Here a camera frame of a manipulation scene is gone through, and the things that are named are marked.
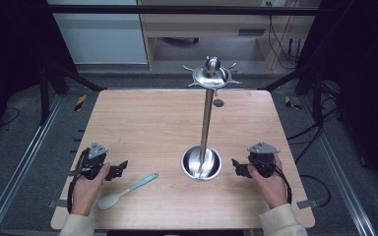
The person's left hand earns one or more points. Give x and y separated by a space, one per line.
87 191

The dark round table grommet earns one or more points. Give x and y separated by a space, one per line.
218 103

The white cabinet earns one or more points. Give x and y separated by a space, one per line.
101 39

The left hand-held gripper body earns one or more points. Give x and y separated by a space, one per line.
93 160

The grey metal table bracket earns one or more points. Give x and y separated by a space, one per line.
306 204
57 204

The light wooden desk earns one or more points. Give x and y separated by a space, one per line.
210 24

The person's right hand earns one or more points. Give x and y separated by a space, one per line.
270 188

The steel utensil hanging stand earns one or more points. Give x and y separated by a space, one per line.
206 131

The yellow black striped tape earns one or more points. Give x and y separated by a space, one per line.
290 103
80 102

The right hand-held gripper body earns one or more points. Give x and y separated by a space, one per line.
262 159

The dark curtain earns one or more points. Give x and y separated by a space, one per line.
361 65
10 49

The black metal frame stand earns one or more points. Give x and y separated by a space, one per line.
316 95
46 95

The aluminium floor rail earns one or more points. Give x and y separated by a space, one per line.
341 170
19 164

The black horizontal frame bar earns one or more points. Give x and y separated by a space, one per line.
177 10

